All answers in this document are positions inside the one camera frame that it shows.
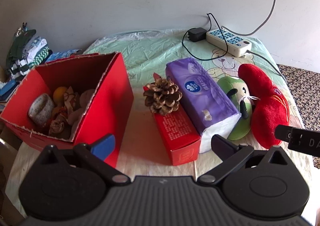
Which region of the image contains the green plush toy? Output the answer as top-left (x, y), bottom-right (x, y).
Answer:
top-left (216, 75), bottom-right (257, 141)

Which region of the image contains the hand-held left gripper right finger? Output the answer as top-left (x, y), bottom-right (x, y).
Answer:
top-left (197, 135), bottom-right (292, 187)

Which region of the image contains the white power strip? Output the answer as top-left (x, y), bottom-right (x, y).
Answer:
top-left (206, 26), bottom-right (252, 57)

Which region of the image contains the red cardboard box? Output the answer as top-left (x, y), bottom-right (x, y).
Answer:
top-left (0, 52), bottom-right (134, 169)

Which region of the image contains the white power strip cable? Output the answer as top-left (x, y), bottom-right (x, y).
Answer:
top-left (246, 50), bottom-right (289, 84)

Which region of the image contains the white tape roll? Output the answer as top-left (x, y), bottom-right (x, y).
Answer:
top-left (28, 94), bottom-right (55, 126)

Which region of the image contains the stack of folded clothes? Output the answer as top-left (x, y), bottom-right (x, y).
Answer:
top-left (5, 23), bottom-right (53, 77)

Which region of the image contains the long red carton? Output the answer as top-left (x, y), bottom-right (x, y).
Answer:
top-left (143, 72), bottom-right (202, 166)

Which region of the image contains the brown pine cone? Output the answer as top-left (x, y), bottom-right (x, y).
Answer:
top-left (143, 77), bottom-right (183, 116)

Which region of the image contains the red plush toy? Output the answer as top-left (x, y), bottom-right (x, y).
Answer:
top-left (237, 64), bottom-right (290, 149)

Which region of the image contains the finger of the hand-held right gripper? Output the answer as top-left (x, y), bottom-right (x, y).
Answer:
top-left (274, 124), bottom-right (292, 143)

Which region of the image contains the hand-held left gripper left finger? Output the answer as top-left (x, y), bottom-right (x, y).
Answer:
top-left (37, 134), bottom-right (131, 187)

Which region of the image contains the black adapter cable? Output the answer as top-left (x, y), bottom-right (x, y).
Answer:
top-left (182, 13), bottom-right (228, 61)

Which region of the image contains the blue patterned cloth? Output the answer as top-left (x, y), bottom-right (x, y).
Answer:
top-left (46, 50), bottom-right (82, 63)

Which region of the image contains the black power adapter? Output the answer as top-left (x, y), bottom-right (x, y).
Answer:
top-left (187, 27), bottom-right (207, 42)

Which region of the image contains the orange fruit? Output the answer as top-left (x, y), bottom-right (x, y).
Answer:
top-left (53, 87), bottom-right (68, 103)

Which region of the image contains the purple tissue pack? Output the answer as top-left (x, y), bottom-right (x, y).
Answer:
top-left (165, 57), bottom-right (242, 154)

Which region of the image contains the dark patterned rug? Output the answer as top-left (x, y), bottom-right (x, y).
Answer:
top-left (276, 64), bottom-right (320, 131)

